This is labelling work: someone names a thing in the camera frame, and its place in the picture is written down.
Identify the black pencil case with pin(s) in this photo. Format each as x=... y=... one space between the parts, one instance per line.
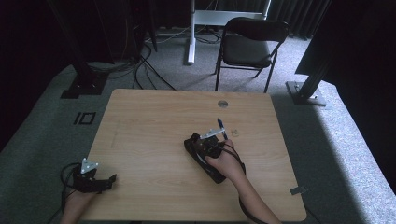
x=190 y=146

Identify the dark pleated curtain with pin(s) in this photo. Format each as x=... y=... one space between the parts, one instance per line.
x=299 y=15

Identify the white desk frame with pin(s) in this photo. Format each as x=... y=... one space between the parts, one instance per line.
x=191 y=46

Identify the person's right hand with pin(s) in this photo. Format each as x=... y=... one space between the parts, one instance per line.
x=229 y=165

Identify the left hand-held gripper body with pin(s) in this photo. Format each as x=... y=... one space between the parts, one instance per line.
x=84 y=182

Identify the blue pen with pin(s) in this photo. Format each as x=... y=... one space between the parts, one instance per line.
x=220 y=123

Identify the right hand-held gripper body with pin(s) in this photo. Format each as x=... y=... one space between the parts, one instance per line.
x=211 y=147

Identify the black stand with square base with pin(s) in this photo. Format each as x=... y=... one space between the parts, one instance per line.
x=84 y=84

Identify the round grey table grommet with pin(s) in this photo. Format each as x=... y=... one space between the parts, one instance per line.
x=222 y=103

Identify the small pale eraser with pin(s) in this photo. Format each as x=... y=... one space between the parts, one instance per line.
x=235 y=132

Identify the black stand with grey base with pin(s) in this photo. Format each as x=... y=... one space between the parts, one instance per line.
x=306 y=93

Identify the black folding chair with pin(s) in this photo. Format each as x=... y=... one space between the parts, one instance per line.
x=246 y=51

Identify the person's left hand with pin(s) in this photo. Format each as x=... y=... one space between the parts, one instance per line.
x=77 y=203

